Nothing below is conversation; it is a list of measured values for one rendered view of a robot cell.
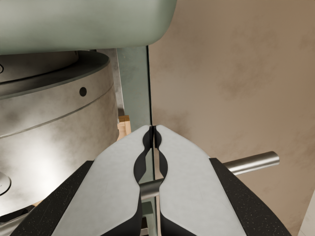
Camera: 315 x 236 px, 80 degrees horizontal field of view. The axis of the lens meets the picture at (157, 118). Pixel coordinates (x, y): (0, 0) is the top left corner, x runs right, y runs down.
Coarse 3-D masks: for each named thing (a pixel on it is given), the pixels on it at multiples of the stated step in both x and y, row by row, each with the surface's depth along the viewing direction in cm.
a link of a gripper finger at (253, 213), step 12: (216, 168) 9; (228, 180) 8; (228, 192) 7; (240, 192) 7; (252, 192) 7; (240, 204) 7; (252, 204) 7; (264, 204) 7; (240, 216) 6; (252, 216) 6; (264, 216) 6; (276, 216) 6; (252, 228) 6; (264, 228) 6; (276, 228) 6
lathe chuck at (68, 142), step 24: (72, 120) 21; (96, 120) 24; (0, 144) 17; (24, 144) 18; (48, 144) 20; (72, 144) 22; (96, 144) 25; (0, 168) 18; (24, 168) 19; (48, 168) 20; (72, 168) 23; (24, 192) 20; (48, 192) 21
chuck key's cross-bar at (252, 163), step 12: (252, 156) 16; (264, 156) 15; (276, 156) 15; (228, 168) 15; (240, 168) 15; (252, 168) 15; (264, 168) 15; (156, 180) 15; (144, 192) 14; (156, 192) 14; (24, 216) 14; (0, 228) 13; (12, 228) 13
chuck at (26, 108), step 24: (72, 72) 22; (96, 72) 23; (0, 96) 16; (24, 96) 17; (48, 96) 18; (72, 96) 20; (96, 96) 24; (0, 120) 16; (24, 120) 17; (48, 120) 19
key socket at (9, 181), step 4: (0, 172) 18; (0, 176) 18; (4, 176) 18; (8, 176) 18; (0, 180) 18; (4, 180) 18; (8, 180) 19; (4, 184) 19; (8, 184) 19; (0, 188) 19; (4, 188) 19; (0, 192) 19
